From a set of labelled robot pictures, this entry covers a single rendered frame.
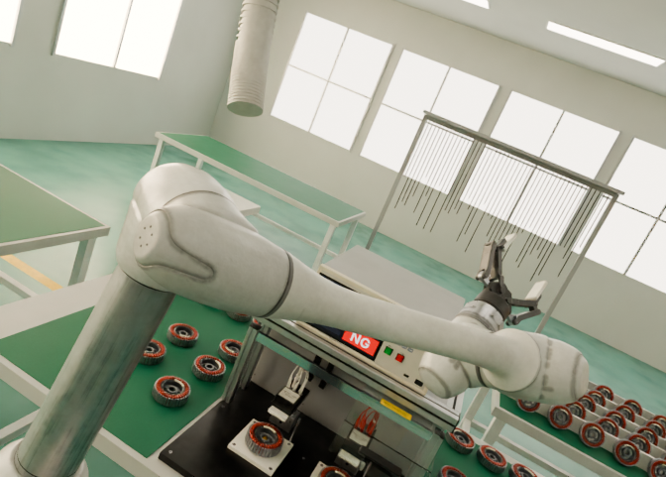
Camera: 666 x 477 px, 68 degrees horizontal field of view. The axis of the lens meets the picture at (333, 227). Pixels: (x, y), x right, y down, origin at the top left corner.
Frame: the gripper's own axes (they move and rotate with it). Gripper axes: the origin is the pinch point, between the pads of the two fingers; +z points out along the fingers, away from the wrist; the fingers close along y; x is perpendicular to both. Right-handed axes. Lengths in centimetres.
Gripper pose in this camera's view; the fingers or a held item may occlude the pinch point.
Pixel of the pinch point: (525, 261)
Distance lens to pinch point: 123.5
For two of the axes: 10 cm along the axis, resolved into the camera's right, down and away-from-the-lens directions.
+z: 6.4, -5.2, 5.7
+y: -5.6, -8.2, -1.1
